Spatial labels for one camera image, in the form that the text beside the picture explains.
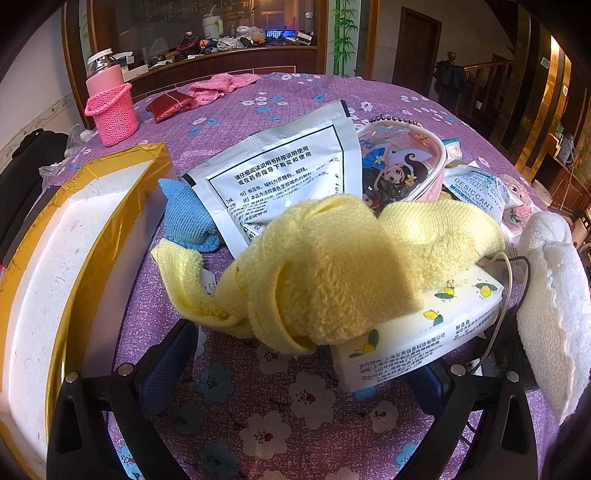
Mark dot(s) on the yellow towel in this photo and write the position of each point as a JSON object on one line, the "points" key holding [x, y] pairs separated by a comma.
{"points": [[323, 258]]}

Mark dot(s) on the dark jacket on post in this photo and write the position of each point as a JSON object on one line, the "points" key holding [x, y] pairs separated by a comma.
{"points": [[450, 83]]}

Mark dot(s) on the wooden side cabinet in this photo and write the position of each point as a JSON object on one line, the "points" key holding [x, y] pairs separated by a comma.
{"points": [[568, 184]]}

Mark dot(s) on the pink cartoon print pouch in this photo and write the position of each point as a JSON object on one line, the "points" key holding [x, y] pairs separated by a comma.
{"points": [[397, 170]]}

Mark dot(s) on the white kettle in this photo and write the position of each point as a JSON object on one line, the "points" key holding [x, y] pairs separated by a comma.
{"points": [[211, 26]]}

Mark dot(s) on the white blue print desiccant packet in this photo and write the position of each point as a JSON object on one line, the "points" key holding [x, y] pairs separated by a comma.
{"points": [[475, 189]]}

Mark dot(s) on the blue jug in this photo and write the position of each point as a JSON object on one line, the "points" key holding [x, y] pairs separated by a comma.
{"points": [[566, 148]]}

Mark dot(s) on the pink cloth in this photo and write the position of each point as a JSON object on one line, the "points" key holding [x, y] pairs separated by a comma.
{"points": [[217, 87]]}

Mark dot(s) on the blue cloth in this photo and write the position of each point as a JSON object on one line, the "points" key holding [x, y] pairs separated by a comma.
{"points": [[184, 217]]}

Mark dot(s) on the pink knitted flower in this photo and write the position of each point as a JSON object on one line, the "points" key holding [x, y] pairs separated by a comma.
{"points": [[519, 203]]}

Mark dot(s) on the teal white packet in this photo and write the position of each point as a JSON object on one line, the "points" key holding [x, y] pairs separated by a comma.
{"points": [[457, 150]]}

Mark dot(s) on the purple floral tablecloth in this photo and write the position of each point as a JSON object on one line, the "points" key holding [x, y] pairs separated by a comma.
{"points": [[258, 415]]}

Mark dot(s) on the bamboo wall decoration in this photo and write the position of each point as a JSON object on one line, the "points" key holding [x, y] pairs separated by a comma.
{"points": [[342, 37]]}

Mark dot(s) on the wooden counter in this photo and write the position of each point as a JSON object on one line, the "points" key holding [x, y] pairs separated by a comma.
{"points": [[277, 57]]}

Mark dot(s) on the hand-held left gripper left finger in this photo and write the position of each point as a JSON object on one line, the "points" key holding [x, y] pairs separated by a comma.
{"points": [[161, 369]]}

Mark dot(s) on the lit computer monitor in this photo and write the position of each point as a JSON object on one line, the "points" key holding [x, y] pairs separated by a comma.
{"points": [[280, 34]]}

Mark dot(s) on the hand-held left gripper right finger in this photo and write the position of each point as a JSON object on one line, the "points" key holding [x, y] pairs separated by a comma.
{"points": [[425, 392]]}

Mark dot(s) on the wooden door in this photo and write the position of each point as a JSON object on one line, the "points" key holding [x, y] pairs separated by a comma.
{"points": [[415, 50]]}

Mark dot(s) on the clear plastic bag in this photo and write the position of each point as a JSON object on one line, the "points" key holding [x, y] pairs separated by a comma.
{"points": [[76, 143]]}

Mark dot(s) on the lemon print tissue pack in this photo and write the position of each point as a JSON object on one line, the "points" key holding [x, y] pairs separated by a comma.
{"points": [[415, 332]]}

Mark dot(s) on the white towel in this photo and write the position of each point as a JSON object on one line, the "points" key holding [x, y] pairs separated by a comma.
{"points": [[549, 300]]}

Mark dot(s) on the black bag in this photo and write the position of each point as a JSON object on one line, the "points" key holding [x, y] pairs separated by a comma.
{"points": [[27, 157]]}

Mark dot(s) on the wooden stair railing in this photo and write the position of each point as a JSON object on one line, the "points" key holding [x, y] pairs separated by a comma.
{"points": [[489, 83]]}

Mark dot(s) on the foam box with yellow tape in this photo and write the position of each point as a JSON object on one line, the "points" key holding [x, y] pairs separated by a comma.
{"points": [[69, 258]]}

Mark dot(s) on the red pouch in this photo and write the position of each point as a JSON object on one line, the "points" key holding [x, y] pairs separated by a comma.
{"points": [[168, 104]]}

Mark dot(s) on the silver foil pouch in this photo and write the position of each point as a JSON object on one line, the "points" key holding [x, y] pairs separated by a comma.
{"points": [[277, 170]]}

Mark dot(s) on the pink bottle with knitted sleeve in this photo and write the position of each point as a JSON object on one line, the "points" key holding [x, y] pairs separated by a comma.
{"points": [[111, 106]]}

